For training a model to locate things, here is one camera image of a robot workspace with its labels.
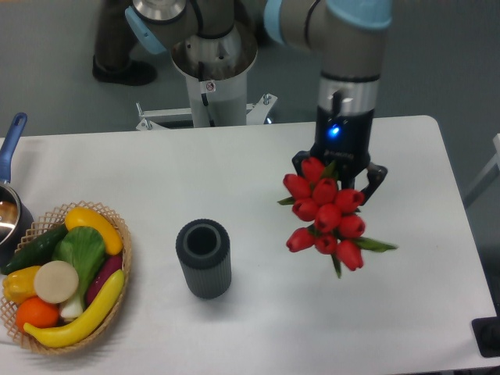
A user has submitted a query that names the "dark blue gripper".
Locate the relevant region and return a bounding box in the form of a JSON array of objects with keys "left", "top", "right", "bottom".
[{"left": 291, "top": 107, "right": 388, "bottom": 205}]

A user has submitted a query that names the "red tulip bouquet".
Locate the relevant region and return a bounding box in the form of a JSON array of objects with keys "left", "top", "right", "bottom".
[{"left": 278, "top": 157, "right": 398, "bottom": 277}]

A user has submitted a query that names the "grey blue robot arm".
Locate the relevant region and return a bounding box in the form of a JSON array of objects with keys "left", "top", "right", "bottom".
[{"left": 125, "top": 1, "right": 392, "bottom": 198}]

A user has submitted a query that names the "dark grey ribbed vase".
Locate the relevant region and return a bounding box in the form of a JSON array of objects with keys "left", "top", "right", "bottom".
[{"left": 176, "top": 219, "right": 232, "bottom": 299}]

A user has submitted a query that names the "black device at table edge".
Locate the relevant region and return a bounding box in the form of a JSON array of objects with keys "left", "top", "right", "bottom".
[{"left": 471, "top": 316, "right": 499, "bottom": 358}]

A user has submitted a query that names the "purple eggplant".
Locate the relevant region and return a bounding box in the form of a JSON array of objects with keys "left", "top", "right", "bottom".
[{"left": 85, "top": 255, "right": 123, "bottom": 306}]

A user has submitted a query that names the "yellow squash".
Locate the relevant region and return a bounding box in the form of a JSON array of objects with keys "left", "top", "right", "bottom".
[{"left": 64, "top": 207, "right": 123, "bottom": 255}]

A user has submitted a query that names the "green leafy bok choy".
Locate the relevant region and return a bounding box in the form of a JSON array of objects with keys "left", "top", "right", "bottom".
[{"left": 52, "top": 227, "right": 105, "bottom": 323}]

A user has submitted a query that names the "yellow banana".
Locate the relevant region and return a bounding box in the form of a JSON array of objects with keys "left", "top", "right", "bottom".
[{"left": 23, "top": 270, "right": 125, "bottom": 348}]

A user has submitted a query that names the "beige round disc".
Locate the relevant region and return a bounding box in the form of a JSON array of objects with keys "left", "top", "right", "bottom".
[{"left": 34, "top": 261, "right": 79, "bottom": 304}]

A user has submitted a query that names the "green cucumber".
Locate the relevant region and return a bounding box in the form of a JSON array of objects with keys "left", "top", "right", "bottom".
[{"left": 1, "top": 224, "right": 68, "bottom": 275}]

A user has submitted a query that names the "orange fruit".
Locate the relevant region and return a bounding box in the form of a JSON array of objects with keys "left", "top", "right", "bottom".
[{"left": 16, "top": 297, "right": 59, "bottom": 333}]

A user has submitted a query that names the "yellow bell pepper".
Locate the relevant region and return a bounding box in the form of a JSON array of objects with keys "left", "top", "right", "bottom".
[{"left": 2, "top": 266, "right": 41, "bottom": 305}]

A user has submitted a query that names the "woven wicker basket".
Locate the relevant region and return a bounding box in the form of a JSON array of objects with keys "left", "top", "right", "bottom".
[{"left": 1, "top": 201, "right": 132, "bottom": 355}]

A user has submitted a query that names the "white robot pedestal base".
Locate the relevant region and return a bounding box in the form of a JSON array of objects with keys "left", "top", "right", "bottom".
[{"left": 136, "top": 23, "right": 278, "bottom": 130}]

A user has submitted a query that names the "white frame at right edge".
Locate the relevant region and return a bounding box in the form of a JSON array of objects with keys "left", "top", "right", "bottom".
[{"left": 462, "top": 134, "right": 499, "bottom": 209}]

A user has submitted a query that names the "blue handled steel saucepan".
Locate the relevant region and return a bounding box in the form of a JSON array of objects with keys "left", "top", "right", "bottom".
[{"left": 1, "top": 112, "right": 33, "bottom": 266}]

